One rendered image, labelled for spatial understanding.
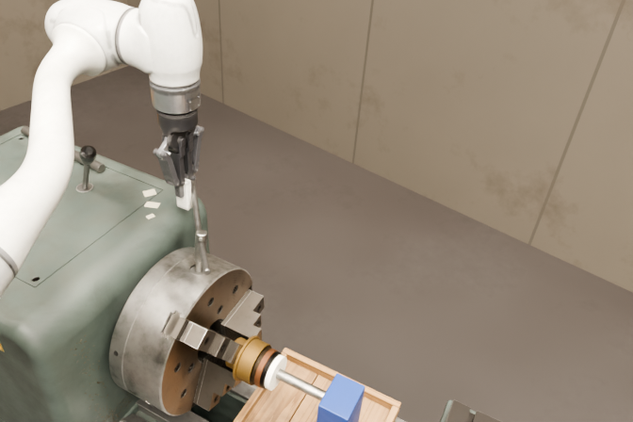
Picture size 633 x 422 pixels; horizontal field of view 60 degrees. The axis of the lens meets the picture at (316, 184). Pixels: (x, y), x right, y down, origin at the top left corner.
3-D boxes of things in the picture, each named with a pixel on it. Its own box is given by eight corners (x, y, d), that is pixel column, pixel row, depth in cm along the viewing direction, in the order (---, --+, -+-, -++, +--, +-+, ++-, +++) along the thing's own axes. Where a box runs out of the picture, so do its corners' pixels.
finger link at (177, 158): (186, 137, 106) (181, 139, 105) (187, 185, 112) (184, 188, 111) (170, 131, 108) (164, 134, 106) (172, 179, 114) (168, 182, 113)
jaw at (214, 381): (203, 344, 117) (191, 392, 119) (189, 352, 112) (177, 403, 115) (248, 365, 113) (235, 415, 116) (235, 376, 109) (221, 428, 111)
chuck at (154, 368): (122, 428, 110) (121, 301, 96) (216, 337, 136) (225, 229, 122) (158, 449, 107) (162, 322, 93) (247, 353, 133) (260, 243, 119)
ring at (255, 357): (219, 353, 105) (260, 374, 102) (246, 320, 112) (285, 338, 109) (220, 382, 111) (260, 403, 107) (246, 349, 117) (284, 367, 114)
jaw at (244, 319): (208, 316, 115) (239, 277, 123) (210, 331, 118) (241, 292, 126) (252, 337, 111) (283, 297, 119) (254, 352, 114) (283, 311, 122)
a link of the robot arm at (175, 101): (210, 75, 103) (211, 105, 106) (170, 63, 106) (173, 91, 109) (178, 92, 96) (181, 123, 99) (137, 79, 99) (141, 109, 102)
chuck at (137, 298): (109, 420, 111) (106, 294, 97) (204, 332, 137) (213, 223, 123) (122, 428, 110) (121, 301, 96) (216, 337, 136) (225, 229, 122)
